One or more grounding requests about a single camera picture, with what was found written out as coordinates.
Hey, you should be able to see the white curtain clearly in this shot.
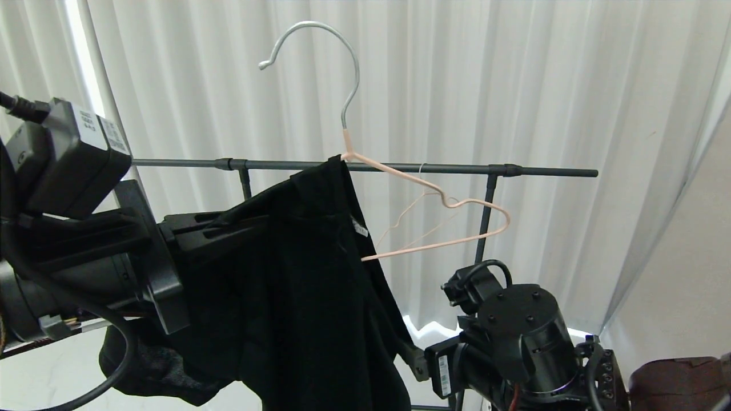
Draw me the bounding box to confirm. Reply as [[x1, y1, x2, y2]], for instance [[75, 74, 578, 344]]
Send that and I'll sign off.
[[0, 0, 731, 343]]

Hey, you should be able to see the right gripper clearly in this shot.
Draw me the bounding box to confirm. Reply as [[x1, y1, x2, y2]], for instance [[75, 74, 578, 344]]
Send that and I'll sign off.
[[397, 336, 509, 411]]

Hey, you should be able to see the pink clothes hanger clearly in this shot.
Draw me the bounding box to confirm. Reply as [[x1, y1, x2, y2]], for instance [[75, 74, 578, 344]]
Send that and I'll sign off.
[[258, 21, 511, 262], [374, 164, 457, 252]]

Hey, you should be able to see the black cable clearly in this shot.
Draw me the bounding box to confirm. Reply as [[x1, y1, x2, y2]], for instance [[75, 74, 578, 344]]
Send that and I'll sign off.
[[0, 91, 139, 411], [454, 260, 513, 297]]

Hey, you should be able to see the black clothes rack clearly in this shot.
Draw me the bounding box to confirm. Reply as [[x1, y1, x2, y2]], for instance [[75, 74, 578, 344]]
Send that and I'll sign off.
[[132, 158, 599, 411]]

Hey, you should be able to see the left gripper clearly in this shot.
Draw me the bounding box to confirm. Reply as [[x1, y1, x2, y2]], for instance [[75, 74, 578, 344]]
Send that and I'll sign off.
[[0, 180, 270, 343]]

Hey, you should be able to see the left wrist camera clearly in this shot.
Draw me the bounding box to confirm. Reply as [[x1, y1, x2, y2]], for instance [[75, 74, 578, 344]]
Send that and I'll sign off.
[[0, 97, 133, 220]]

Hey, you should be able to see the black garment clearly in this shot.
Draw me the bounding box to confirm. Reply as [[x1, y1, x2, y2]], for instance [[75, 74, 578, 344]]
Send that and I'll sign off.
[[98, 154, 429, 411]]

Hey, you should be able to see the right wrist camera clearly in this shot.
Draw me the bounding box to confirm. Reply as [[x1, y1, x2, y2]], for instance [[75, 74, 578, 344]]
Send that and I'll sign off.
[[441, 265, 493, 316]]

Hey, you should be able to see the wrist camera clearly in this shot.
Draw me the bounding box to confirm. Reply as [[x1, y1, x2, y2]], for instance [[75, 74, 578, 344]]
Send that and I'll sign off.
[[0, 97, 133, 220], [441, 265, 493, 316]]

